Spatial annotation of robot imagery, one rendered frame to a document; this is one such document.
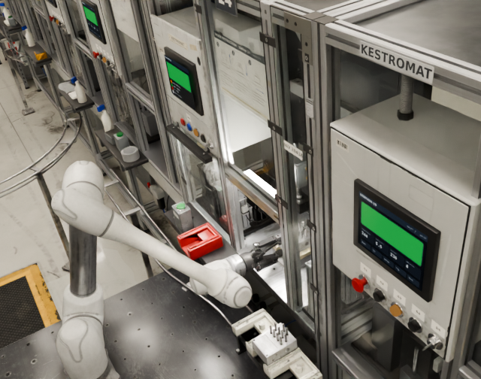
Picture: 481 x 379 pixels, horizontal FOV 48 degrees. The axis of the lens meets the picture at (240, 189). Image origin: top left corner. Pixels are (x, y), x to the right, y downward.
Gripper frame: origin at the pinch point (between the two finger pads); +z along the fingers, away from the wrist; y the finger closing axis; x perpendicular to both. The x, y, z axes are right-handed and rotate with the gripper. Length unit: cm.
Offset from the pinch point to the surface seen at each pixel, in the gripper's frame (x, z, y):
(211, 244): 24.8, -20.8, -7.0
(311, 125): -38, -17, 74
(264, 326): -20.5, -23.6, -13.8
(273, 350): -34.9, -28.8, -9.2
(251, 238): 21.5, -3.2, -9.7
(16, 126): 423, -50, -106
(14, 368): 37, -109, -39
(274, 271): -1.7, -6.4, -9.8
